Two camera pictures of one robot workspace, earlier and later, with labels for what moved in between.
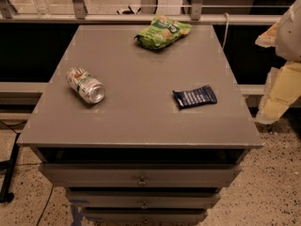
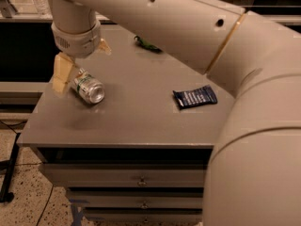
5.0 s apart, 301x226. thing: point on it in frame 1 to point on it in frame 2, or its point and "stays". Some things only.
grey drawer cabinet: (136, 157) stays
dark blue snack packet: (199, 96) stays
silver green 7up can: (87, 86) stays
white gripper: (290, 37) to (76, 43)
